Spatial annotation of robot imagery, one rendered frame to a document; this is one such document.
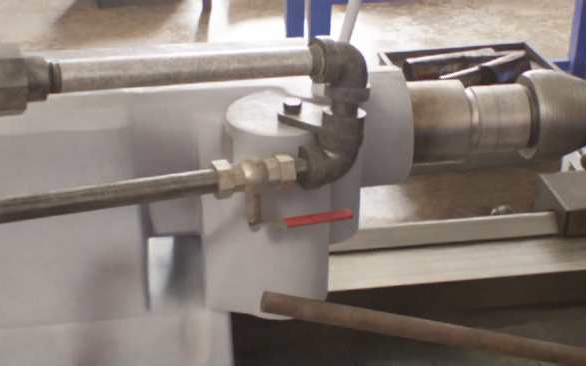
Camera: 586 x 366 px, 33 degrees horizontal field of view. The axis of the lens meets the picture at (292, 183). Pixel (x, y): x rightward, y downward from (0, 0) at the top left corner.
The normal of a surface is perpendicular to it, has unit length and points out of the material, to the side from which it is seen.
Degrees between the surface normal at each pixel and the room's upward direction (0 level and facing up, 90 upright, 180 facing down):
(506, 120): 70
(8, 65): 57
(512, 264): 0
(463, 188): 0
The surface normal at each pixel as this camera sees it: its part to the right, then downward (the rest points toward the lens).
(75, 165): 0.15, 0.36
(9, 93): 0.43, 0.60
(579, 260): 0.00, -0.87
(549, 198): -0.99, 0.07
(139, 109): 0.12, -0.11
